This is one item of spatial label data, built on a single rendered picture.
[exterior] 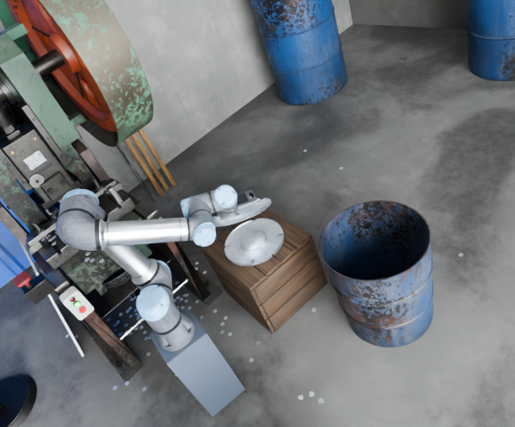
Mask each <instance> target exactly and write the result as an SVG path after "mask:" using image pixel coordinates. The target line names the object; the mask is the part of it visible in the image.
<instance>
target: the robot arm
mask: <svg viewBox="0 0 515 427"><path fill-rule="evenodd" d="M256 200H257V198H256V197H255V195H254V193H253V191H252V190H249V191H244V192H242V193H239V194H236V191H235V190H234V189H233V188H232V187H231V186H227V185H222V186H220V187H218V188H217V189H216V190H213V191H209V192H205V193H203V194H199V195H196V196H191V197H188V198H186V199H183V200H182V201H181V202H180V206H181V209H182V212H183V214H184V218H173V219H145V220H131V221H115V222H109V221H108V214H107V213H106V212H105V211H104V210H103V209H102V208H101V207H100V206H99V200H98V198H97V195H96V194H95V193H93V192H92V191H89V190H87V189H74V190H72V191H69V192H67V193H66V194H65V195H64V197H63V199H62V201H61V203H60V209H59V213H58V220H57V224H56V231H57V234H58V237H59V238H60V239H61V241H62V242H64V243H65V244H66V245H68V246H70V247H73V248H76V249H80V250H87V251H97V250H103V251H104V252H105V253H106V254H107V255H108V256H109V257H110V258H112V259H113V260H114V261H115V262H116V263H117V264H119V265H120V266H121V267H122V268H123V269H124V270H125V271H127V272H128V273H129V274H130V275H131V280H132V282H133V283H134V284H135V285H136V286H137V287H139V288H140V289H141V292H140V294H141V295H138V297H137V299H136V308H137V310H138V312H139V314H140V315H141V316H142V317H143V318H144V319H145V320H146V322H147V323H148V324H149V325H150V326H151V328H152V329H153V330H154V331H155V335H156V338H157V342H158V344H159V346H161V347H162V349H164V350H165V351H168V352H173V351H177V350H180V349H181V348H182V347H184V346H186V345H187V344H188V343H189V342H190V340H191V339H192V337H193V336H194V333H195V324H194V322H193V321H192V319H191V318H190V317H189V316H187V315H186V314H184V313H182V312H180V310H179V309H178V308H177V307H176V306H175V304H174V298H173V289H172V275H171V272H170V269H169V266H168V265H167V264H166V263H165V262H163V261H160V260H158V261H157V259H153V258H147V257H146V256H145V255H144V254H143V253H142V252H140V251H139V250H138V249H137V248H136V247H135V246H134V244H147V243H159V242H171V241H194V242H195V243H196V244H197V245H198V246H201V247H205V246H208V245H210V244H212V243H213V242H214V240H215V238H216V232H215V225H214V223H213V217H212V213H215V212H216V213H217V215H218V216H219V217H220V219H221V220H222V219H225V218H227V217H229V216H230V214H236V216H237V215H239V214H240V213H239V211H240V210H239V207H241V206H244V205H247V204H248V203H251V202H255V201H256Z"/></svg>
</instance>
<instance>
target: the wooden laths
mask: <svg viewBox="0 0 515 427"><path fill-rule="evenodd" d="M138 132H139V133H140V135H141V137H142V139H143V140H144V142H145V143H146V144H147V146H148V148H149V150H150V151H151V153H152V155H153V157H155V159H156V160H157V162H158V164H159V166H160V167H161V169H162V171H163V172H164V173H165V175H166V177H167V178H168V180H169V182H170V184H171V185H172V186H176V185H177V184H176V183H175V181H174V179H173V177H172V176H171V174H170V172H169V171H168V170H167V168H166V166H165V165H164V163H163V161H162V159H161V158H160V157H159V155H158V153H157V151H156V150H155V148H154V147H153V145H152V143H151V142H150V140H149V139H148V137H147V135H146V133H145V132H144V130H143V129H142V128H141V129H140V130H139V131H138ZM131 138H132V139H133V141H134V143H135V144H136V145H137V147H138V148H139V150H140V152H141V154H142V155H143V157H144V158H145V160H146V161H147V163H148V164H149V166H150V167H151V169H152V171H153V173H154V174H155V175H156V176H157V178H158V180H159V181H160V183H161V185H162V186H163V188H164V190H165V191H167V190H168V189H169V187H168V185H167V184H166V182H165V180H164V179H163V177H162V176H161V175H160V173H159V171H158V169H157V168H156V166H155V164H154V163H153V161H152V160H151V159H150V157H149V155H148V154H147V152H146V150H145V148H144V147H143V146H142V144H141V143H140V141H139V139H138V138H137V136H136V134H133V135H132V136H131ZM124 142H125V144H126V145H127V147H128V148H129V149H130V151H131V152H132V154H133V155H134V157H135V158H136V160H137V162H138V164H139V165H140V166H141V168H142V169H143V171H144V172H145V174H146V175H147V177H148V179H149V180H150V181H151V183H152V185H153V186H154V188H155V189H156V191H157V192H158V194H159V196H160V197H161V196H162V195H164V193H163V191H162V190H161V188H160V186H159V185H158V183H157V182H156V181H155V179H154V178H153V176H152V174H151V172H150V171H149V169H148V168H147V166H146V165H145V164H144V162H143V160H142V159H141V157H140V155H139V154H138V152H137V151H136V150H135V148H134V146H133V145H132V143H131V142H130V140H129V138H127V139H126V140H124ZM116 147H117V148H118V149H119V150H120V152H121V153H122V155H123V156H124V158H125V160H126V161H127V163H128V164H129V166H130V167H131V168H132V170H133V171H134V173H135V174H136V176H137V178H138V179H139V181H140V182H141V183H142V185H143V186H144V188H145V189H146V191H147V193H148V194H149V196H150V197H151V199H152V200H153V201H154V202H155V201H156V199H155V198H154V196H153V195H152V193H151V192H150V191H149V189H148V188H147V186H146V184H145V183H144V181H143V180H142V178H141V177H140V176H139V174H138V173H137V171H136V169H135V168H134V166H133V165H132V163H131V162H130V160H129V159H128V158H127V156H126V155H125V153H124V151H123V150H122V148H121V147H120V145H118V146H116Z"/></svg>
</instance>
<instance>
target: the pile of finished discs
mask: <svg viewBox="0 0 515 427"><path fill-rule="evenodd" d="M283 241H284V231H283V230H282V228H281V226H280V225H279V224H278V223H277V222H276V221H274V220H272V219H255V220H249V221H247V222H245V223H243V224H241V225H239V226H238V227H236V228H235V229H234V230H233V231H232V232H231V233H230V234H229V236H228V238H227V239H226V242H225V248H224V252H225V255H226V256H227V258H228V259H229V260H230V261H231V262H232V263H234V264H237V265H240V266H253V265H257V264H260V263H263V262H265V261H267V260H268V259H270V258H271V257H273V256H272V255H275V254H276V253H277V252H278V251H279V249H280V248H281V246H282V244H283Z"/></svg>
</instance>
